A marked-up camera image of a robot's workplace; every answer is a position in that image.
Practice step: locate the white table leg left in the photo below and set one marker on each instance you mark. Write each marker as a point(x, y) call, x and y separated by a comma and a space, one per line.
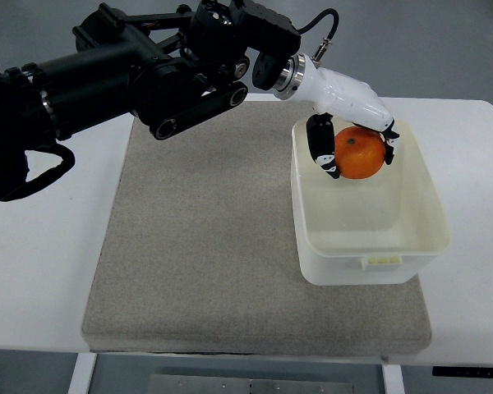
point(82, 373)

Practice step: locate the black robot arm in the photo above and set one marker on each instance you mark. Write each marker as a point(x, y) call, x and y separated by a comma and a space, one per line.
point(171, 71)

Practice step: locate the white table leg right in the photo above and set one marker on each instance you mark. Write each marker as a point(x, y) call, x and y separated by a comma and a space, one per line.
point(393, 379)

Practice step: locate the black control panel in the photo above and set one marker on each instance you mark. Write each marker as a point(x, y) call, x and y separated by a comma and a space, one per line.
point(462, 372)

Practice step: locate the grey felt mat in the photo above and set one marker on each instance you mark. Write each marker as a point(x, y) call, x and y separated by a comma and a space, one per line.
point(200, 254)

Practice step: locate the white table leg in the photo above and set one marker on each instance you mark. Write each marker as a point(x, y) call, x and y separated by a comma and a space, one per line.
point(82, 373)
point(393, 379)

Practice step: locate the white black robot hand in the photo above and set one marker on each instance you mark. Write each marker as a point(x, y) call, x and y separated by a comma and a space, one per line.
point(339, 102)

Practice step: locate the orange fruit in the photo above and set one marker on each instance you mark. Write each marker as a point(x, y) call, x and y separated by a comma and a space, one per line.
point(359, 152)

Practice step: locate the translucent white plastic box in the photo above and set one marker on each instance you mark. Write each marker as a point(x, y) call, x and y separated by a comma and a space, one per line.
point(381, 230)

